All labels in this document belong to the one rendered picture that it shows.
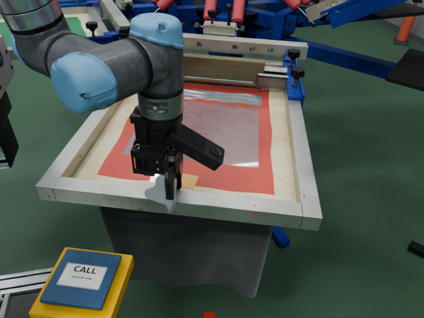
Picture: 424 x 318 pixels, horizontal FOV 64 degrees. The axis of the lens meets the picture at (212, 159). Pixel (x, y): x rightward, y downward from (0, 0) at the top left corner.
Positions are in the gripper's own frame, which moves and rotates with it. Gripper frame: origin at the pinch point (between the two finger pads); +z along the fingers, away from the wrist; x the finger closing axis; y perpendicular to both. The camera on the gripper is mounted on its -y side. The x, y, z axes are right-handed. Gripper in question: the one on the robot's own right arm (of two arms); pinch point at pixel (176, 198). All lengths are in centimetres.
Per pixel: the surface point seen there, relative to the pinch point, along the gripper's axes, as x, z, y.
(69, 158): -8.1, -0.8, 26.2
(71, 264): 17.4, 1.1, 14.7
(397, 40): -426, 93, -209
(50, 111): -180, 98, 144
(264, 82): -55, -2, -18
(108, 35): -85, -3, 44
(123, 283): 18.4, 3.1, 5.6
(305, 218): 1.9, -0.2, -26.0
